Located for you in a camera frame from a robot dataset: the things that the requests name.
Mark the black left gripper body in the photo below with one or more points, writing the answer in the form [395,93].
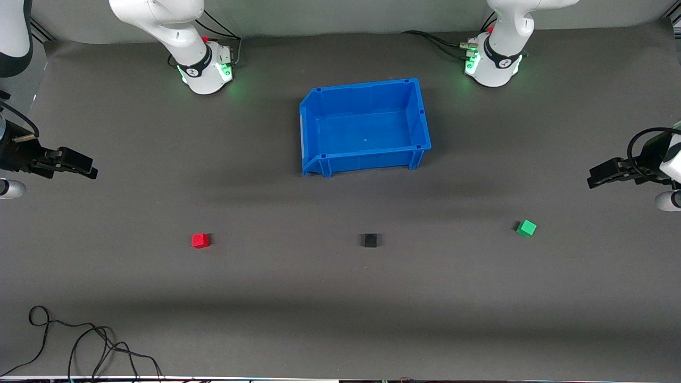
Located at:
[646,160]

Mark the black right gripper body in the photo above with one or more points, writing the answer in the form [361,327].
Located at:
[16,155]

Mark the green cube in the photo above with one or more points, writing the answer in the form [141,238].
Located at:
[526,228]

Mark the red cube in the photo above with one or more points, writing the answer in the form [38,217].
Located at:
[200,241]

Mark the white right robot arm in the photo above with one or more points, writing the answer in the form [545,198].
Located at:
[197,53]

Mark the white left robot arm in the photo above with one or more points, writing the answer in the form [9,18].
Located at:
[497,53]

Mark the black cube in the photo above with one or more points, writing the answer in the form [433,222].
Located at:
[370,240]

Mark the blue plastic bin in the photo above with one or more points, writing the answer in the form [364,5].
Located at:
[367,127]

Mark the aluminium frame rail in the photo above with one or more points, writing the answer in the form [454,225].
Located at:
[42,33]
[674,20]

